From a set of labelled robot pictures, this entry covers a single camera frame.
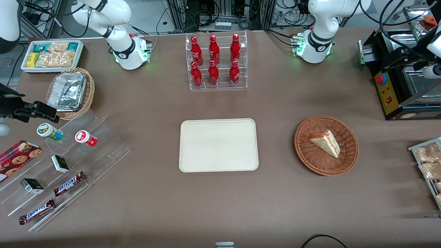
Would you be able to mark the light wicker basket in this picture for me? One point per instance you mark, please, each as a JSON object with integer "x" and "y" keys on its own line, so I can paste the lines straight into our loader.
{"x": 90, "y": 91}

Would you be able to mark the triangular sandwich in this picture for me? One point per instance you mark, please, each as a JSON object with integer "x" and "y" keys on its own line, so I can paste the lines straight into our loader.
{"x": 326, "y": 143}

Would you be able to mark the brown wicker basket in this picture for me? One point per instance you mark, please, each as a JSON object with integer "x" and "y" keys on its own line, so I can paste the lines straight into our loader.
{"x": 310, "y": 155}

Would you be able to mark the teal snack pack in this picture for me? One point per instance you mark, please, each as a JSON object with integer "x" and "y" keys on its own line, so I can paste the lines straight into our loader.
{"x": 42, "y": 47}

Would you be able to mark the white power strip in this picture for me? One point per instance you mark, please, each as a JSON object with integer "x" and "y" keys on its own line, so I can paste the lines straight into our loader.
{"x": 223, "y": 25}

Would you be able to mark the red cookie box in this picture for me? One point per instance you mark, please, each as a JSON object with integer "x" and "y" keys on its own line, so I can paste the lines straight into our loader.
{"x": 17, "y": 160}

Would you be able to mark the small black box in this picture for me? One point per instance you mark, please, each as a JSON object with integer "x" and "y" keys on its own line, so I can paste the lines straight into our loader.
{"x": 60, "y": 164}
{"x": 31, "y": 186}

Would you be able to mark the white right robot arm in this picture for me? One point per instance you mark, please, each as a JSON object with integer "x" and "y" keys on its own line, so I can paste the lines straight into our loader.
{"x": 128, "y": 51}

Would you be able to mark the tray of packaged snacks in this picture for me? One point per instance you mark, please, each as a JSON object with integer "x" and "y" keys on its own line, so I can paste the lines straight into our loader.
{"x": 430, "y": 182}

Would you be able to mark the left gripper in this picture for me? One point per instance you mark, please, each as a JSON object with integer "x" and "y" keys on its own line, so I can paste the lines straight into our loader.
{"x": 395, "y": 57}

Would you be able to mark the small clear cracker bag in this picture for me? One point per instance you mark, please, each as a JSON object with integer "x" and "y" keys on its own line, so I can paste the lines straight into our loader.
{"x": 58, "y": 46}

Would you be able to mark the red soda bottle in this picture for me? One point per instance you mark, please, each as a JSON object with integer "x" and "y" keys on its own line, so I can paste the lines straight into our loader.
{"x": 235, "y": 48}
{"x": 196, "y": 51}
{"x": 234, "y": 73}
{"x": 213, "y": 74}
{"x": 214, "y": 50}
{"x": 196, "y": 75}

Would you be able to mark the black food warmer machine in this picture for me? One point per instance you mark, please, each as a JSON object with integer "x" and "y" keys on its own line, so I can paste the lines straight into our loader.
{"x": 387, "y": 93}

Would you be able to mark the clear pastry bag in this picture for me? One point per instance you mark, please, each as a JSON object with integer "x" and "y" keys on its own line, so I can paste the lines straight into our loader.
{"x": 427, "y": 153}
{"x": 430, "y": 170}

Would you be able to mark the yellow snack pack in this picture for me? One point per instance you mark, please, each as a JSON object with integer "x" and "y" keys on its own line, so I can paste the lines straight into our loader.
{"x": 32, "y": 60}

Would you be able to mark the white snack bin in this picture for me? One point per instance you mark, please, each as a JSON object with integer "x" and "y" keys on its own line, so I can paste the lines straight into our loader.
{"x": 51, "y": 70}

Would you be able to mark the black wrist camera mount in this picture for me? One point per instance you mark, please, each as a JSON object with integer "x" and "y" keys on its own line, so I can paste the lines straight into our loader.
{"x": 8, "y": 100}

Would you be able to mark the grey white object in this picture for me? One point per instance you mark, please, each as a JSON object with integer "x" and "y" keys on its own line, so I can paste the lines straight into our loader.
{"x": 224, "y": 245}

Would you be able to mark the clear acrylic stepped stand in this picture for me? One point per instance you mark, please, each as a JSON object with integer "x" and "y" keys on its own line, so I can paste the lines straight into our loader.
{"x": 103, "y": 151}

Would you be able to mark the clear acrylic bottle rack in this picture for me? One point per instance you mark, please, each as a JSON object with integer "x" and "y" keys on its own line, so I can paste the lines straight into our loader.
{"x": 224, "y": 86}

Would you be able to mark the steel pan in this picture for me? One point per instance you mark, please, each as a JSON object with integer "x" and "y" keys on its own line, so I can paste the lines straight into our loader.
{"x": 418, "y": 82}
{"x": 396, "y": 36}

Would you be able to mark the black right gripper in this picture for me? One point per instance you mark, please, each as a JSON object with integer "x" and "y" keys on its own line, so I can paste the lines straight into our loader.
{"x": 7, "y": 105}

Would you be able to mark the beige plastic tray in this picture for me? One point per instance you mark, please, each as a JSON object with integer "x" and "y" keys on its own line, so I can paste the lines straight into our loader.
{"x": 218, "y": 144}

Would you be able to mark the green lid cup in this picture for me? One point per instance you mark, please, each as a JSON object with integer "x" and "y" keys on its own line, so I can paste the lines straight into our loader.
{"x": 46, "y": 130}

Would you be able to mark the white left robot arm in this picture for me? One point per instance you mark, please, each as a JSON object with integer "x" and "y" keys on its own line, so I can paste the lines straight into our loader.
{"x": 315, "y": 48}

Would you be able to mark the red lid cup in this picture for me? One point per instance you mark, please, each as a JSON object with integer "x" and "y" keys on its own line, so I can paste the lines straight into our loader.
{"x": 84, "y": 137}

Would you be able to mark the Snickers bar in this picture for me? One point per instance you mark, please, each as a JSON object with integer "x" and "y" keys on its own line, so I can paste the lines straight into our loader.
{"x": 69, "y": 183}
{"x": 37, "y": 211}

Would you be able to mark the aluminium foil tray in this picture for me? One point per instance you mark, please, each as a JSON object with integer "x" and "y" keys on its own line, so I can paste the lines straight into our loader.
{"x": 67, "y": 91}

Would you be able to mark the large clear cracker bag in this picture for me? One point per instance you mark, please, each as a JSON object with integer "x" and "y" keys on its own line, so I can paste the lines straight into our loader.
{"x": 57, "y": 59}

